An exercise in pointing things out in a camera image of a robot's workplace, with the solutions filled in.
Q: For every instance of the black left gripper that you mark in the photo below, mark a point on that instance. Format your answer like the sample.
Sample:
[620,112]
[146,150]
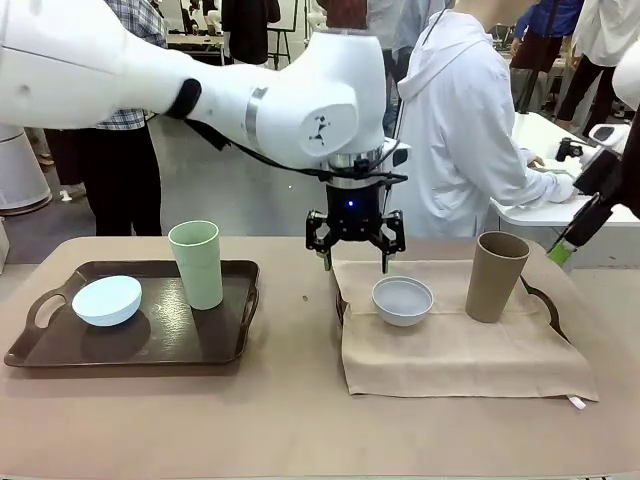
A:
[355,220]

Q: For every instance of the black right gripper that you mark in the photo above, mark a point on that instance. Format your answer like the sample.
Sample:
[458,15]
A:
[597,172]

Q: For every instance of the green cloth mat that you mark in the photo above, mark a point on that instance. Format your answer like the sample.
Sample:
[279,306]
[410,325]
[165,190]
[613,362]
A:
[555,171]

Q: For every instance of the grey white bowl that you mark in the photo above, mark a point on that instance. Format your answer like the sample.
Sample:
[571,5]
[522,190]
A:
[400,312]

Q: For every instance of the tall brown cup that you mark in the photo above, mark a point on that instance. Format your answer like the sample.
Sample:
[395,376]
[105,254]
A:
[492,285]

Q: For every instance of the tall green cup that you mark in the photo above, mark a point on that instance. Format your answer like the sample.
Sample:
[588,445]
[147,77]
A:
[205,270]

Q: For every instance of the beige cloth mat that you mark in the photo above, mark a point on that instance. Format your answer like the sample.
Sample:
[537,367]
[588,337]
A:
[450,360]

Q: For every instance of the light blue bowl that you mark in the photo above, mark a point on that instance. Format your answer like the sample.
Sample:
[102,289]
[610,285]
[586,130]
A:
[107,305]

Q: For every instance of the hoodie person right forearm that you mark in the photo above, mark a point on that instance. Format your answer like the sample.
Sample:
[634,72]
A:
[540,187]

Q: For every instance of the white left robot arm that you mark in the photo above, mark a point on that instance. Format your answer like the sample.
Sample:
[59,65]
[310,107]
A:
[150,65]

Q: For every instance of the dark brown tray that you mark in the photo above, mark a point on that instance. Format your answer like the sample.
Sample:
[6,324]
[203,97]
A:
[165,345]
[340,312]

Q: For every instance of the hoodie person left hand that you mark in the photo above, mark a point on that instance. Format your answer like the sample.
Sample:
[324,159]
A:
[534,160]

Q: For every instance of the white side table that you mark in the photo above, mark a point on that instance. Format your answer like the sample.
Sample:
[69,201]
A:
[540,130]

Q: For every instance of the person in white hoodie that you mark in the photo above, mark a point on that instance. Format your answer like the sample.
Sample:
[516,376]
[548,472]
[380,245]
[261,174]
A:
[450,125]

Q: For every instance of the person in white shirt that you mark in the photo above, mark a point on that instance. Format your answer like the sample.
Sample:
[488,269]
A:
[595,30]

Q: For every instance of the person in blue jacket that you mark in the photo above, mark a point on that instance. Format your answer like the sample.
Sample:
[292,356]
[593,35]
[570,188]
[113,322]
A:
[545,25]

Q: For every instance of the person in light blue shirt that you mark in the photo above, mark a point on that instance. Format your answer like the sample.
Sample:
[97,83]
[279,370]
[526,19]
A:
[415,20]

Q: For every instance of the person in black top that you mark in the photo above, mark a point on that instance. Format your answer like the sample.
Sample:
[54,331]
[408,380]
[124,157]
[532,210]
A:
[250,30]

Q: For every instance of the person in plaid shirt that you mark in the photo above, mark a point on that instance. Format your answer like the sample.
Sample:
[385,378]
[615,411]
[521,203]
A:
[120,175]

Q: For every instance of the white round machine base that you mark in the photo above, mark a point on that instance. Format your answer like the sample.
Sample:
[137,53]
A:
[20,175]

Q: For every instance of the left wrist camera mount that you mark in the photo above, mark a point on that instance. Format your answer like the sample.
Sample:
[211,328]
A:
[401,156]

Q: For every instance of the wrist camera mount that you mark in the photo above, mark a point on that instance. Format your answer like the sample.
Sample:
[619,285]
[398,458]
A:
[401,156]
[607,134]

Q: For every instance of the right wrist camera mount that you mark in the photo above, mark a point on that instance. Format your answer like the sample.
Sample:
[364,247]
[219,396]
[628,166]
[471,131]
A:
[607,134]

